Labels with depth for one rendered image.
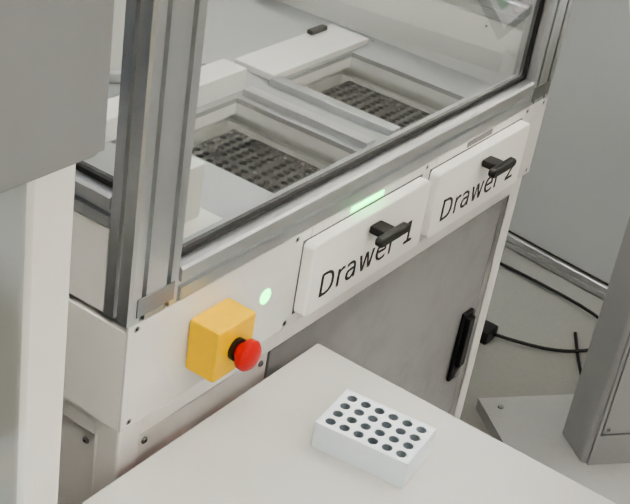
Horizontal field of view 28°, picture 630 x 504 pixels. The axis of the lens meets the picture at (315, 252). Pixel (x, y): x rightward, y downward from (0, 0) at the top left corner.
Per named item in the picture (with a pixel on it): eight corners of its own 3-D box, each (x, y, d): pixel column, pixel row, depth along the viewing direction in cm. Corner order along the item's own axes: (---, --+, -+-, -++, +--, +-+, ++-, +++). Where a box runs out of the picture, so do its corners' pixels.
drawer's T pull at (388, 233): (410, 231, 172) (411, 223, 172) (380, 250, 167) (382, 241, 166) (388, 221, 174) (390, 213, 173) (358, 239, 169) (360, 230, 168)
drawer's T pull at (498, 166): (516, 166, 196) (518, 158, 195) (493, 180, 190) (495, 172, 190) (496, 157, 197) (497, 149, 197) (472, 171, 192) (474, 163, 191)
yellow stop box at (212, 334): (254, 362, 151) (262, 313, 147) (216, 387, 146) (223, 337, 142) (222, 344, 153) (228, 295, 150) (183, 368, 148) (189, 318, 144)
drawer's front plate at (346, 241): (418, 245, 186) (432, 179, 181) (303, 318, 165) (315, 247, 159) (408, 240, 187) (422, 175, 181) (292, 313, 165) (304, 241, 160)
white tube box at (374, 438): (430, 452, 154) (436, 428, 152) (401, 489, 147) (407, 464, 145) (342, 412, 158) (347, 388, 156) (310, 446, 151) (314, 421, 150)
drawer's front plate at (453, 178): (516, 182, 209) (531, 122, 204) (426, 239, 188) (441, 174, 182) (507, 178, 210) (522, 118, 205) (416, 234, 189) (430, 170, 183)
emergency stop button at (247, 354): (262, 365, 148) (267, 338, 146) (241, 379, 145) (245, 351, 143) (243, 354, 149) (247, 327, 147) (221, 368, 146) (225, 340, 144)
